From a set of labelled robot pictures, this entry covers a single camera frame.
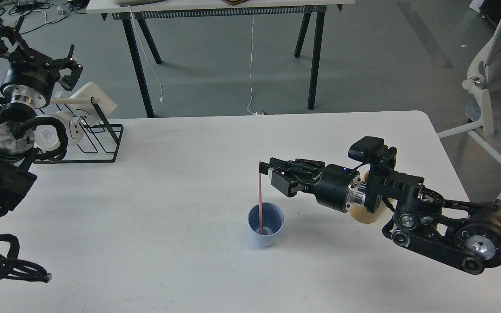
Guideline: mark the black wire dish rack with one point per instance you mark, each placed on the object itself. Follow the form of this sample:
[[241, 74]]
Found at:
[[90, 139]]

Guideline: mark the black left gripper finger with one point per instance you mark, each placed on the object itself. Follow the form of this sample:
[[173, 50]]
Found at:
[[13, 48], [69, 81]]

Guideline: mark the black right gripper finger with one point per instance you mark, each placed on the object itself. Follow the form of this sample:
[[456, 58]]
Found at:
[[293, 168], [290, 182]]

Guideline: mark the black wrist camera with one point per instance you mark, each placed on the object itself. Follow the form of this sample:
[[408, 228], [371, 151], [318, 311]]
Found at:
[[373, 151]]

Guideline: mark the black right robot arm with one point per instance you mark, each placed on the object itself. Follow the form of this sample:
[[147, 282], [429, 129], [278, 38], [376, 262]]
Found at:
[[463, 235]]

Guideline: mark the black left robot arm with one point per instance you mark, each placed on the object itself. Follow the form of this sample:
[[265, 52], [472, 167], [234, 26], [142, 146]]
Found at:
[[25, 137]]

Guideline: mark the white square dish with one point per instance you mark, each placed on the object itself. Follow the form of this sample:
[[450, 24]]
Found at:
[[90, 93]]

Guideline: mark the wooden cylindrical holder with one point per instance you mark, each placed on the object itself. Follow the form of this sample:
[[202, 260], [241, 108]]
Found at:
[[365, 213]]

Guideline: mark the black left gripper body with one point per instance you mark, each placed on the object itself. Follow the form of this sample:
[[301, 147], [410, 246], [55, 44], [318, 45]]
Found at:
[[30, 83]]

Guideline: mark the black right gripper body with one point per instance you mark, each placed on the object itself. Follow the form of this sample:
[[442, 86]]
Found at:
[[332, 187]]

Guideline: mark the blue plastic cup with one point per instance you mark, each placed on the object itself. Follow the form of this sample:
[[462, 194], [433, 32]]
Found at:
[[266, 231]]

